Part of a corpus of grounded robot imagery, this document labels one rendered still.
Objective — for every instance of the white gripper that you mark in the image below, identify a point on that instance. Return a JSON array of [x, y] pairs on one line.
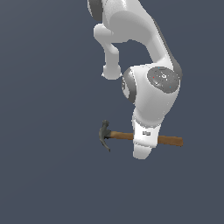
[[145, 137]]

